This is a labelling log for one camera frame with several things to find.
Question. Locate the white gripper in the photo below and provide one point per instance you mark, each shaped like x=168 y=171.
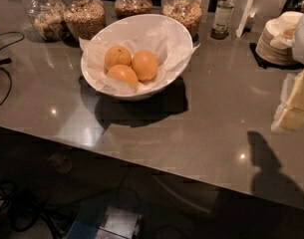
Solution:
x=303 y=39

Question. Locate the orange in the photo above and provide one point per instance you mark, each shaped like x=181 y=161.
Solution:
x=125 y=74
x=117 y=55
x=145 y=64

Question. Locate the white ceramic bowl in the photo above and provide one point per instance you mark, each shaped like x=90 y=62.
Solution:
x=148 y=27

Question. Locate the black mat under plates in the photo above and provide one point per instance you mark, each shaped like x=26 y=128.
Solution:
x=265 y=65

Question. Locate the stack of white plates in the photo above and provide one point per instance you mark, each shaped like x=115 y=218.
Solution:
x=275 y=42

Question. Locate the white card stand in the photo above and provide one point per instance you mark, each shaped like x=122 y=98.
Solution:
x=245 y=15

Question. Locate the clear glass bottle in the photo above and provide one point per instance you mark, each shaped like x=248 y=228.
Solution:
x=222 y=18

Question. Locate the white paper liner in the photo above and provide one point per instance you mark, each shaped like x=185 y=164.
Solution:
x=173 y=55

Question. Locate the glass jar with cereal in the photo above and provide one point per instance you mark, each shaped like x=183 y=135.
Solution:
x=186 y=12

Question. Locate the glass jar with dark granola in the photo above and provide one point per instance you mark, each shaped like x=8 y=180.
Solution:
x=128 y=8

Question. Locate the glass jar with nuts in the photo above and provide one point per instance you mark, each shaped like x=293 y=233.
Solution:
x=85 y=18

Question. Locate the blue and silver box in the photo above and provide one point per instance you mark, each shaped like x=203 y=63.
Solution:
x=106 y=223

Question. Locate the glass jar with oats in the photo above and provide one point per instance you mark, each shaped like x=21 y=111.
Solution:
x=47 y=18

